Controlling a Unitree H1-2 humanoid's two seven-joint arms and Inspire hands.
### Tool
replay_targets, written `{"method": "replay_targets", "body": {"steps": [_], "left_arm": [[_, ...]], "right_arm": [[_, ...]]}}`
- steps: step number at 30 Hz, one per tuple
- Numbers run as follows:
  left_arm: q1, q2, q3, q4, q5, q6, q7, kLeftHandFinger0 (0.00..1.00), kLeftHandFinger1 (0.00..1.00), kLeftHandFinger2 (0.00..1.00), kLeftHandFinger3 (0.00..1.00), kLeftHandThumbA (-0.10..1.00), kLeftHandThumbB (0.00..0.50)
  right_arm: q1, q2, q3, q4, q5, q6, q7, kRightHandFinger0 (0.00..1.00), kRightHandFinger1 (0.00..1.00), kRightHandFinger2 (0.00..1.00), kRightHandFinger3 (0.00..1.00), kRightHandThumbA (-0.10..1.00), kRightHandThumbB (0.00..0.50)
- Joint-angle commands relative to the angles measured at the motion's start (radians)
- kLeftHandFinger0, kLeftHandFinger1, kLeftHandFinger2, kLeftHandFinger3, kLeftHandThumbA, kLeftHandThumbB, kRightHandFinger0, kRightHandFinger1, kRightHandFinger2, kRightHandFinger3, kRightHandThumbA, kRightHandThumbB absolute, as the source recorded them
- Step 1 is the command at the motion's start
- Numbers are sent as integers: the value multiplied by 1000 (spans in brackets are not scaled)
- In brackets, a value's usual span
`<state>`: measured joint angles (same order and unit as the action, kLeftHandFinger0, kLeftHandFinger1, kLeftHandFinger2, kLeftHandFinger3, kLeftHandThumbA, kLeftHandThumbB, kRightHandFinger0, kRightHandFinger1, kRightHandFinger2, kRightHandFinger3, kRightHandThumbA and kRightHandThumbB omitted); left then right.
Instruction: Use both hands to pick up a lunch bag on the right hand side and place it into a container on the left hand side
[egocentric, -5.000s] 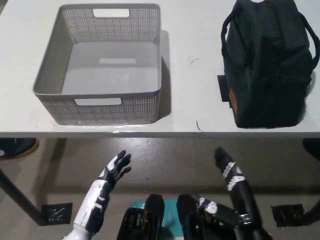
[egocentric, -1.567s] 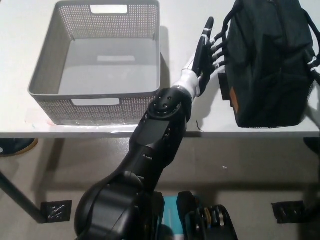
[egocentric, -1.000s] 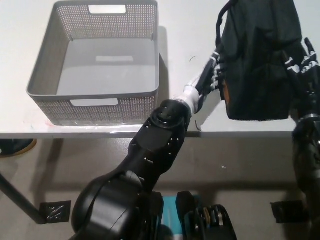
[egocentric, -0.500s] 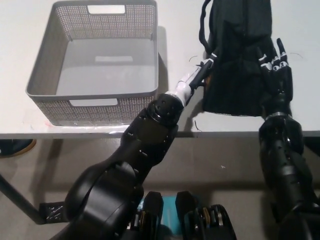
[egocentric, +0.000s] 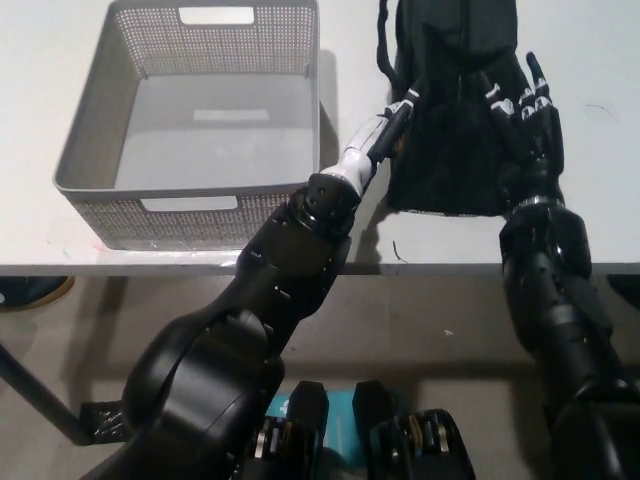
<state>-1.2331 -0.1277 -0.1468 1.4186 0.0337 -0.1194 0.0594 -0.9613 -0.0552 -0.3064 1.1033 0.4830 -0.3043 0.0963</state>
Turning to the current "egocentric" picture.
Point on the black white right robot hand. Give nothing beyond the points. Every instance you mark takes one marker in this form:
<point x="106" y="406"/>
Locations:
<point x="542" y="150"/>

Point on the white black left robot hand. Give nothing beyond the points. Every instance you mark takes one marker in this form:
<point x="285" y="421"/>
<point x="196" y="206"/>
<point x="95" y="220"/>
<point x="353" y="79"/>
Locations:
<point x="377" y="132"/>

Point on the dark green lunch bag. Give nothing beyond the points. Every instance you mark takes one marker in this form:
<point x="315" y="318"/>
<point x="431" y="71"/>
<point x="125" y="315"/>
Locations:
<point x="450" y="150"/>

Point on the dark rounded object under table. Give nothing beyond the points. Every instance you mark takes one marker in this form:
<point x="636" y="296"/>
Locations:
<point x="625" y="292"/>

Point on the grey perforated plastic basket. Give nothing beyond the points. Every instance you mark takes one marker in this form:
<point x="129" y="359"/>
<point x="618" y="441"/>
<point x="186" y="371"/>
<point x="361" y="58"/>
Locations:
<point x="200" y="150"/>

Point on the clear tape strip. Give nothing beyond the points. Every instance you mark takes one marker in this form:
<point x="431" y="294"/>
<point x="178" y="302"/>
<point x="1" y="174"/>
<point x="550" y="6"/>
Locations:
<point x="175" y="250"/>

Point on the black left robot body block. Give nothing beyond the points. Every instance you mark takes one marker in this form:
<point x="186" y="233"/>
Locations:
<point x="307" y="410"/>

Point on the black robot body block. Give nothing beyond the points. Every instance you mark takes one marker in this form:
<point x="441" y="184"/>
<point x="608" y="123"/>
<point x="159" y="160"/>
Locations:
<point x="307" y="410"/>
<point x="420" y="440"/>

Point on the black right robot body block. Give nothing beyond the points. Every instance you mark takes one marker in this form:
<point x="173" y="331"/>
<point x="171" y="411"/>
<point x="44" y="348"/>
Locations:
<point x="420" y="440"/>

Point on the black shoe with brown sole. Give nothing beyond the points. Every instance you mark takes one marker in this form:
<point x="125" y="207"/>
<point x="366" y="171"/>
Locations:
<point x="35" y="295"/>

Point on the dark grey metal table leg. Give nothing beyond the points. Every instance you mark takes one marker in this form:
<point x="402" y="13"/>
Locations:
<point x="45" y="395"/>

